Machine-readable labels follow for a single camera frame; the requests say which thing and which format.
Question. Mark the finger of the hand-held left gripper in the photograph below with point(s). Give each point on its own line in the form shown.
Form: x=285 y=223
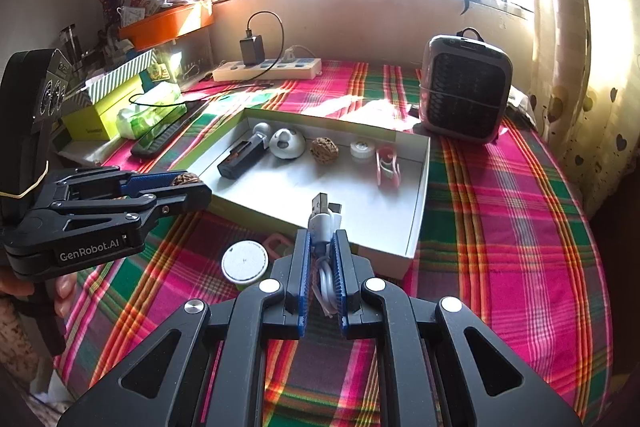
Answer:
x=180 y=199
x=150 y=181

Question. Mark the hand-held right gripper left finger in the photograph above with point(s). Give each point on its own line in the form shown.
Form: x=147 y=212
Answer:
x=302 y=282

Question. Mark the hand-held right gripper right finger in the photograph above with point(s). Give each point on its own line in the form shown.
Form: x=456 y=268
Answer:
x=341 y=282

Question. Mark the brown walnut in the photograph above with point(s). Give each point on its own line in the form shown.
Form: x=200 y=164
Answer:
x=182 y=180
x=325 y=150

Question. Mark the black rectangular device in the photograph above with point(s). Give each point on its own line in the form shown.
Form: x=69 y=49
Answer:
x=240 y=158

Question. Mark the shallow white cardboard box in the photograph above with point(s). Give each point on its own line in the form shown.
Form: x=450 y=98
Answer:
x=350 y=207

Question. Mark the white round panda gadget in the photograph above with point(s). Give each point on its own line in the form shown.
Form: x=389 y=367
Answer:
x=287 y=143

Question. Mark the pink clip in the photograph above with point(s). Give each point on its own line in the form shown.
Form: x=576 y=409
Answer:
x=387 y=167

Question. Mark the small white round cap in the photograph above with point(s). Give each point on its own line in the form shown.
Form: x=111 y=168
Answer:
x=361 y=149

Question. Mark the person's left hand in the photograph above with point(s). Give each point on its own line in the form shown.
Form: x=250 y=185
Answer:
x=64 y=294

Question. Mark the pink plastic piece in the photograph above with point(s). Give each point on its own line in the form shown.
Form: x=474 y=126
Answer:
x=275 y=243

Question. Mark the black smartphone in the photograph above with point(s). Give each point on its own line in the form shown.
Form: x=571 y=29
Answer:
x=162 y=134

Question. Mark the green bottle with white lid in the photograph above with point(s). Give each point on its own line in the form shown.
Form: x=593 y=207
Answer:
x=243 y=263

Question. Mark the white paper sheet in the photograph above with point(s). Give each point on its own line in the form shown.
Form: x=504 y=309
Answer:
x=90 y=152

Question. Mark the green tissue pack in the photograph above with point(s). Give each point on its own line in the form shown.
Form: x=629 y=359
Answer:
x=150 y=112

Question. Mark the yellow-green box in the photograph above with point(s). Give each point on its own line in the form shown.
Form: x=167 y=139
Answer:
x=92 y=119

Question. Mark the white ball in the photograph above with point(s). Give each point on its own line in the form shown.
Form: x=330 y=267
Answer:
x=262 y=130

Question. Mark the small green carton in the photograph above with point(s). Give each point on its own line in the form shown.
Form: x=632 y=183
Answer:
x=159 y=73

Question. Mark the striped gift box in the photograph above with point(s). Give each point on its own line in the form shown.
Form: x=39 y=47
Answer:
x=120 y=74

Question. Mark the white power strip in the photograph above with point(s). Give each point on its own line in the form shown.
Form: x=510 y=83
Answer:
x=265 y=70

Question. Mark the orange plastic tray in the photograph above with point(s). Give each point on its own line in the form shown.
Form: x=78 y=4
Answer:
x=165 y=24

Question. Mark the glass jar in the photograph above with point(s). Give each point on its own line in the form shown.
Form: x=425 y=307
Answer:
x=71 y=41

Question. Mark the black charger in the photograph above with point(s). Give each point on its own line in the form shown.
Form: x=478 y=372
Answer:
x=251 y=51

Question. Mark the plaid tablecloth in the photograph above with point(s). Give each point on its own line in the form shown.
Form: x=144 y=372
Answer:
x=500 y=232

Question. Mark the white plug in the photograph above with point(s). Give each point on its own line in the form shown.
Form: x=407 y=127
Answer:
x=295 y=57

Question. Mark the small black object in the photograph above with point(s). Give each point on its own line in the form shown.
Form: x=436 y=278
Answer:
x=414 y=110

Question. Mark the small grey black heater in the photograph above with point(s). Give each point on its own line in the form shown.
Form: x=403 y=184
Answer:
x=465 y=92

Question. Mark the white plastic packet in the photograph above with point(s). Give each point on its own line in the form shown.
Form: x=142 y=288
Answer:
x=520 y=99

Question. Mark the heart print curtain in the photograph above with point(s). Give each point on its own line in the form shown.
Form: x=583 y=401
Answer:
x=590 y=57

